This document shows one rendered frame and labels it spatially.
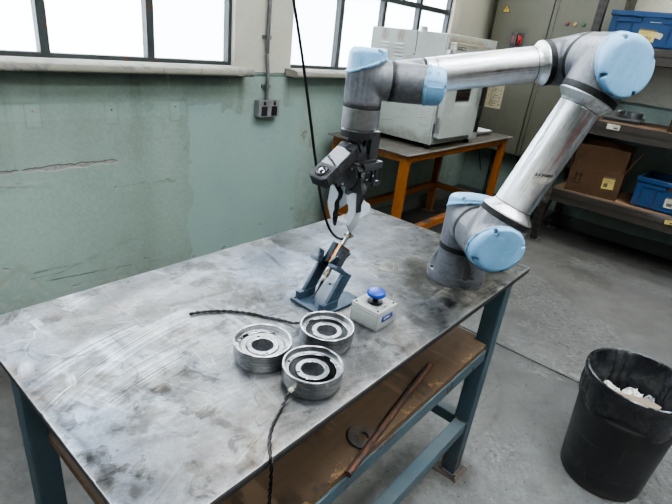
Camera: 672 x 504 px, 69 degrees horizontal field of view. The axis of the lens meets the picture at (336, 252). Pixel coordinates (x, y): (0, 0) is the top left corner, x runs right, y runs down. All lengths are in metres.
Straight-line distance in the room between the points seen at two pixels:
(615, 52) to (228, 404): 0.92
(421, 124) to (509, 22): 1.87
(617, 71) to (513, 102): 3.57
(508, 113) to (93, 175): 3.45
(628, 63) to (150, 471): 1.05
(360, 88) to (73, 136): 1.57
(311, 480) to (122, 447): 0.42
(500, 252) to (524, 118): 3.55
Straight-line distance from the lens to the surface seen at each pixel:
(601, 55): 1.09
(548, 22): 4.60
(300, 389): 0.81
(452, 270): 1.25
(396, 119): 3.15
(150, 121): 2.45
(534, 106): 4.58
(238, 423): 0.79
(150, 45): 2.47
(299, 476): 1.06
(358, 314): 1.03
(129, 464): 0.76
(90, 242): 2.47
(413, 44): 3.10
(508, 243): 1.10
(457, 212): 1.21
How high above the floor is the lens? 1.35
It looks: 24 degrees down
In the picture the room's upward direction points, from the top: 7 degrees clockwise
